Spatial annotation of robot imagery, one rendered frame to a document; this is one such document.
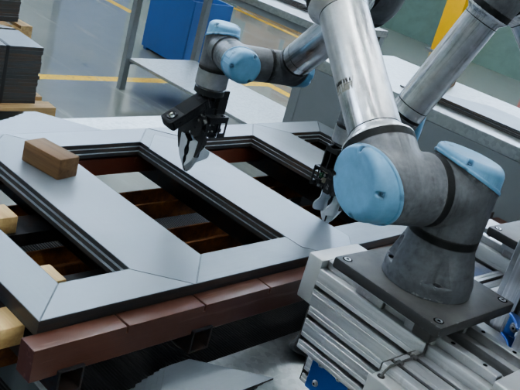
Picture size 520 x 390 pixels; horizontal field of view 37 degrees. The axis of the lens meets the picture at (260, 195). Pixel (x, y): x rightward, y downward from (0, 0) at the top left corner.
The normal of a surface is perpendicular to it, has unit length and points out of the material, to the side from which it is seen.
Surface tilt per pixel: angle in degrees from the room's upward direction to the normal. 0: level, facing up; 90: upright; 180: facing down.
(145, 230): 0
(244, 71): 90
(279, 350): 0
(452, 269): 72
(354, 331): 90
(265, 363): 0
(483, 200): 88
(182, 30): 90
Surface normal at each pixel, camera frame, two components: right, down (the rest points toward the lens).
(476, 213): 0.36, 0.46
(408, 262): -0.63, -0.22
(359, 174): -0.85, 0.05
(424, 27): -0.72, 0.07
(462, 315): 0.26, -0.90
